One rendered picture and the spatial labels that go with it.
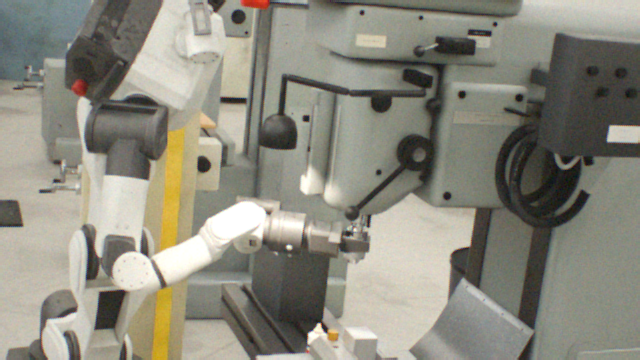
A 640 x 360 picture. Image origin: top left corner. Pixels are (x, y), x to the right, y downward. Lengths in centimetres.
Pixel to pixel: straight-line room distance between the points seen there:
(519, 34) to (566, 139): 30
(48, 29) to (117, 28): 882
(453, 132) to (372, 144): 16
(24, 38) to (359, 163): 913
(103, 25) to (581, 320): 117
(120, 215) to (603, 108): 94
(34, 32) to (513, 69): 917
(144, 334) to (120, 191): 197
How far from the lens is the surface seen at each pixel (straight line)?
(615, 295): 217
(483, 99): 193
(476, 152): 195
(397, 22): 182
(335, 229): 200
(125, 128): 198
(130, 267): 194
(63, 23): 1088
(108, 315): 262
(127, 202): 196
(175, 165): 368
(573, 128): 175
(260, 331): 232
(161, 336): 391
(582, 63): 173
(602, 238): 210
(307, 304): 239
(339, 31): 182
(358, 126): 186
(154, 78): 204
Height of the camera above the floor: 184
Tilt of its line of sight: 14 degrees down
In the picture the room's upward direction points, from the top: 7 degrees clockwise
